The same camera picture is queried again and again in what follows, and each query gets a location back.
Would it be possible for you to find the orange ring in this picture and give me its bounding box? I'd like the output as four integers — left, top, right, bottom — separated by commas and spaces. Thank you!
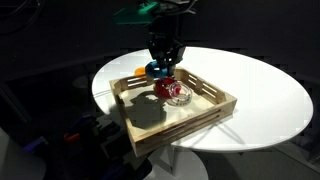
134, 66, 148, 78

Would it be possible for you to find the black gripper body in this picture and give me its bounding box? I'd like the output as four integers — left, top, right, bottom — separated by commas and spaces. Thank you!
147, 16, 186, 65

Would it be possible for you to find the wooden slatted tray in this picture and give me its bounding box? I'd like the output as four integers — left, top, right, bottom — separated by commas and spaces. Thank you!
110, 67, 237, 156

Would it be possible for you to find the white table pedestal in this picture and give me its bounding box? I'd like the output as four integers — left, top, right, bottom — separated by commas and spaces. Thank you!
144, 146, 209, 180

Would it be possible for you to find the red ring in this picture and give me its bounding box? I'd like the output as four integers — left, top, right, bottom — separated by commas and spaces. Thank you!
153, 76, 183, 99

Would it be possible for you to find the clear plastic ring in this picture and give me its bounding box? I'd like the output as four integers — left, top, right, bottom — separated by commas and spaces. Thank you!
165, 81, 194, 107

